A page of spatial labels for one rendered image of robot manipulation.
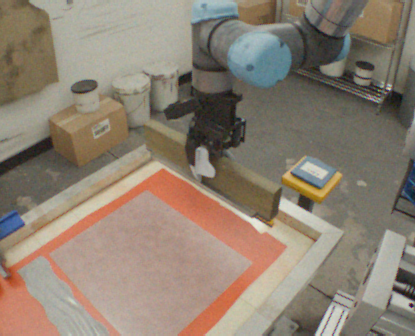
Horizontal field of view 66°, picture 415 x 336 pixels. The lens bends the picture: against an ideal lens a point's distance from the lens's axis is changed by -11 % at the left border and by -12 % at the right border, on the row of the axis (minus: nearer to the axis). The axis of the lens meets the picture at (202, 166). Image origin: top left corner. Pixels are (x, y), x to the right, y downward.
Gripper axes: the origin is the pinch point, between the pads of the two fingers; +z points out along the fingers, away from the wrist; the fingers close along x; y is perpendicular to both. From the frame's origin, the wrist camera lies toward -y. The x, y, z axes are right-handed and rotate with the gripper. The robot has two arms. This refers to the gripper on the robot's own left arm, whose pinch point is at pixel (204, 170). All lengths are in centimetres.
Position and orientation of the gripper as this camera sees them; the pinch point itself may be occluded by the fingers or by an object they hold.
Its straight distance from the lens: 75.5
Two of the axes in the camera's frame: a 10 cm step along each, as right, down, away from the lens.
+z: 0.0, 7.9, 6.2
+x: 6.8, -4.6, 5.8
